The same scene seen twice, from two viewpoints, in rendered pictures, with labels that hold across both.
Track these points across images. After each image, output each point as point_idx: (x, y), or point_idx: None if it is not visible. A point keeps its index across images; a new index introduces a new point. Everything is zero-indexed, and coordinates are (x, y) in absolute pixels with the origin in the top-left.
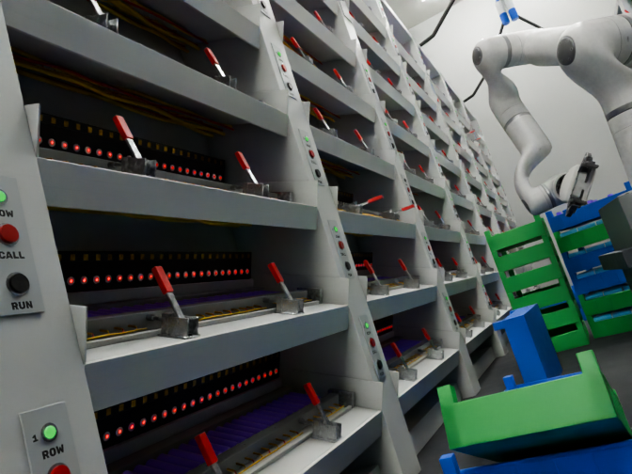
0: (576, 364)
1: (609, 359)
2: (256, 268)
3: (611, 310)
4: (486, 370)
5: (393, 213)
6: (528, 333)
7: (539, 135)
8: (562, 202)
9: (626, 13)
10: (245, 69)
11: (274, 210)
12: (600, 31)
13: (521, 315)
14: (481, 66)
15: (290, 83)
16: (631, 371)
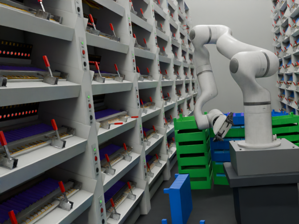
0: (200, 205)
1: (215, 208)
2: None
3: None
4: (156, 190)
5: (126, 118)
6: (179, 198)
7: (212, 87)
8: None
9: (267, 53)
10: (61, 49)
11: (66, 153)
12: (252, 63)
13: (178, 189)
14: (192, 41)
15: (85, 62)
16: (221, 223)
